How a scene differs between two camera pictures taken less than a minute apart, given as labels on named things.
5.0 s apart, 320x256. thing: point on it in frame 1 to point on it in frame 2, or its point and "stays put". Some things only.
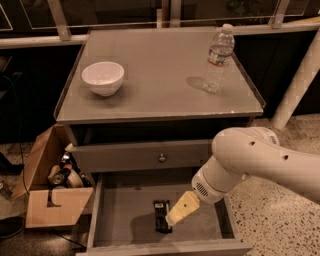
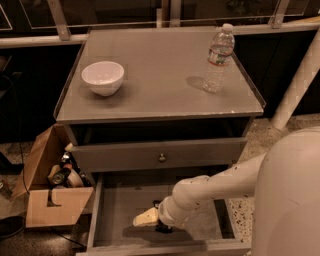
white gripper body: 201,187 to 164,212
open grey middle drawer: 121,221 stays put
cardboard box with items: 47,207 stays put
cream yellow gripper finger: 182,208 to 148,218
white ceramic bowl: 103,78 stays put
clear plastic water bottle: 221,48 stays put
